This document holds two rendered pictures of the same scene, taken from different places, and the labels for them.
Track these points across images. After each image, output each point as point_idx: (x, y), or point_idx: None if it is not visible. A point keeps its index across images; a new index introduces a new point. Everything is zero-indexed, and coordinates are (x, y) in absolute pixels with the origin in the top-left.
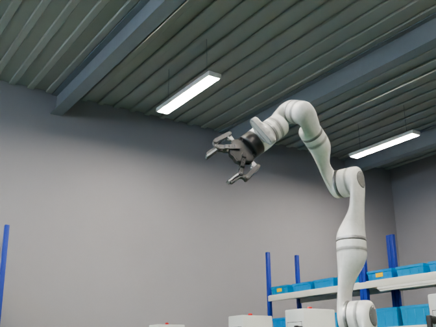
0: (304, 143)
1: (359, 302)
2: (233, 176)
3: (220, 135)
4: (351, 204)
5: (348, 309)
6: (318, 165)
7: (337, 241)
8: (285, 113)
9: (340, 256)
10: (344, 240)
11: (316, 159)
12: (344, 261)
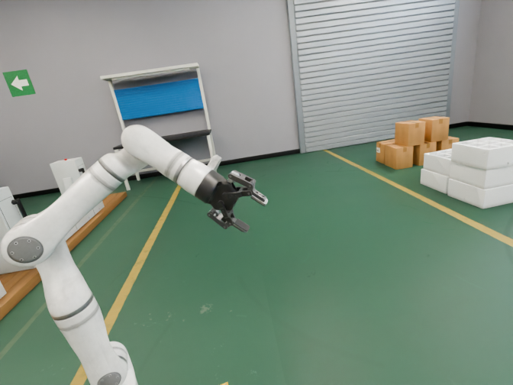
0: (116, 183)
1: (114, 345)
2: (242, 221)
3: (245, 176)
4: (72, 259)
5: (124, 355)
6: (87, 213)
7: (87, 307)
8: None
9: (98, 318)
10: (94, 298)
11: (95, 205)
12: (103, 318)
